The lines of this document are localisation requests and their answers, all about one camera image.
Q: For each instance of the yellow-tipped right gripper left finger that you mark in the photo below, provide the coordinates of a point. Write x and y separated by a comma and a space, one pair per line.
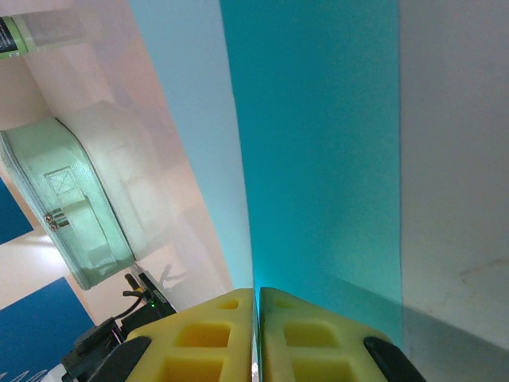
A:
199, 342

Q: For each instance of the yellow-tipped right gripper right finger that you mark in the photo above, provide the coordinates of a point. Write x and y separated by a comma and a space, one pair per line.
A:
318, 346

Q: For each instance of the light blue cloth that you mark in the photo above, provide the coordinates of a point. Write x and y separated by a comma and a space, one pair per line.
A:
318, 159

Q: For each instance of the black controller board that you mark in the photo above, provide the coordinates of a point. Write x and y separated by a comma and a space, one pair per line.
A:
153, 302

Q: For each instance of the mint green tray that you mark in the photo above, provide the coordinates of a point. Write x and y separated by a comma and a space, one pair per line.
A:
59, 191

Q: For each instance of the green bottle with black label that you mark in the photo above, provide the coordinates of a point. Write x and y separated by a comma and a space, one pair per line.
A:
16, 36

